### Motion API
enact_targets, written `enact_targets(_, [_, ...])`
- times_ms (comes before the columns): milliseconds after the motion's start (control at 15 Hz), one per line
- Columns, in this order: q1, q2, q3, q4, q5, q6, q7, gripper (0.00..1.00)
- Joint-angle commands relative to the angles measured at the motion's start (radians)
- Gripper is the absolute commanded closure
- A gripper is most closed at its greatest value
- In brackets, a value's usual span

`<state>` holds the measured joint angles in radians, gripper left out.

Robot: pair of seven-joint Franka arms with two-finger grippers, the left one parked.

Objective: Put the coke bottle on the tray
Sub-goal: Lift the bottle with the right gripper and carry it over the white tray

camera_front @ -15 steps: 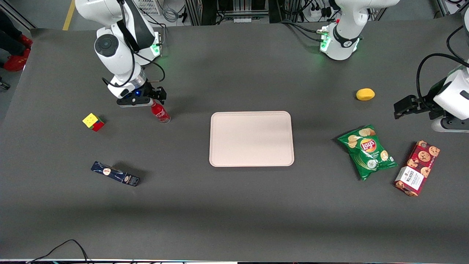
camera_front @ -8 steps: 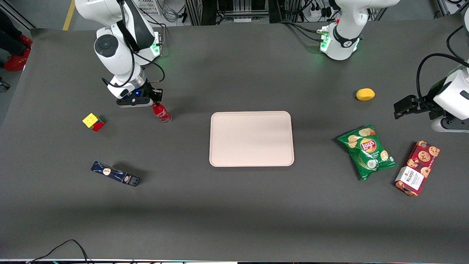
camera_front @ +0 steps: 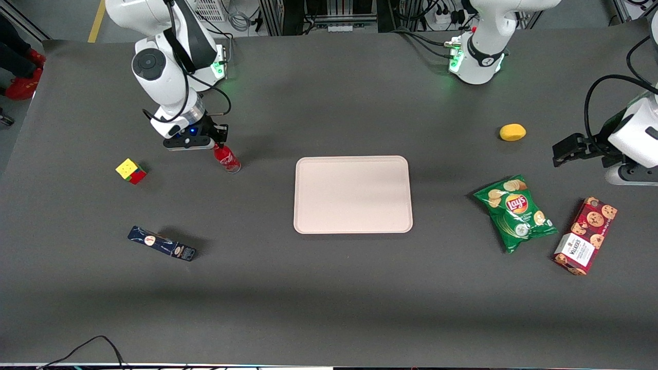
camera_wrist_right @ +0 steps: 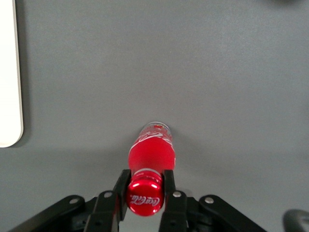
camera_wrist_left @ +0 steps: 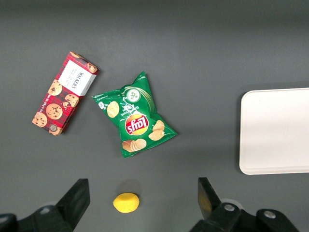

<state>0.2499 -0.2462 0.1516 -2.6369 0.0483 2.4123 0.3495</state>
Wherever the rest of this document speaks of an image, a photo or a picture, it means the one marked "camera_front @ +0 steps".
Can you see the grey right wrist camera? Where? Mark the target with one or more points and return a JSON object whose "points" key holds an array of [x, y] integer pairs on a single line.
{"points": [[187, 143]]}

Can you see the red shoe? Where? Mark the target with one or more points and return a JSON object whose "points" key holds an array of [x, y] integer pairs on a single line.
{"points": [[20, 87]]}

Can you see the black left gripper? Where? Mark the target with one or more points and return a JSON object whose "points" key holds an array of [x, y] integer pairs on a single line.
{"points": [[590, 145]]}

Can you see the dark blue long box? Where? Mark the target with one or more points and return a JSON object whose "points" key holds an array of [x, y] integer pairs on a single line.
{"points": [[162, 244]]}

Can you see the white power strip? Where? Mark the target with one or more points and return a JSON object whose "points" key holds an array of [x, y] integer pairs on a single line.
{"points": [[448, 16]]}

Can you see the green Lay's chips bag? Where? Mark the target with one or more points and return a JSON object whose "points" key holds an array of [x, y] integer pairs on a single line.
{"points": [[515, 213]]}

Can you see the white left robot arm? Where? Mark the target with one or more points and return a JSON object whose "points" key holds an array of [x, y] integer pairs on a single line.
{"points": [[486, 46]]}

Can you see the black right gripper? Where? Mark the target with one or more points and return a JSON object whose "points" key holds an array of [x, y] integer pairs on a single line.
{"points": [[209, 129]]}

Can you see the white perforated box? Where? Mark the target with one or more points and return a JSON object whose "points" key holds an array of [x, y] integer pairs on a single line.
{"points": [[212, 9]]}

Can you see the yellow lemon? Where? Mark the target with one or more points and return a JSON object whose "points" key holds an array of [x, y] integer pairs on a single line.
{"points": [[512, 132]]}

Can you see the beige plastic tray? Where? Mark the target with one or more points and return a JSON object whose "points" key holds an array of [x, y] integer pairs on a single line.
{"points": [[352, 195]]}

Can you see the red coke bottle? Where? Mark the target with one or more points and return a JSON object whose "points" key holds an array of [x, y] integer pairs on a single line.
{"points": [[227, 159]]}

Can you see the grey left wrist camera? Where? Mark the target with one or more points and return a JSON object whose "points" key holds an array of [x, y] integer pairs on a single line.
{"points": [[632, 176]]}

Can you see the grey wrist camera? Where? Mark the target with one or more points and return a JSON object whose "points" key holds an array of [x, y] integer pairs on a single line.
{"points": [[187, 143], [632, 176]]}

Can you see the colourful rubik's cube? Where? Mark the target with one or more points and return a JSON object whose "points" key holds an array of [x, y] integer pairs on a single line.
{"points": [[130, 171]]}

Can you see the aluminium frame rack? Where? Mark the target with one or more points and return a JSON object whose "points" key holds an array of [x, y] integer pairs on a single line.
{"points": [[321, 13]]}

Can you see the red cookie box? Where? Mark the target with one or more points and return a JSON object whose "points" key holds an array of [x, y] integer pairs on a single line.
{"points": [[586, 236]]}

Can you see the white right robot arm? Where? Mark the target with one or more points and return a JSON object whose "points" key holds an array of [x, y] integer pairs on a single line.
{"points": [[164, 77]]}

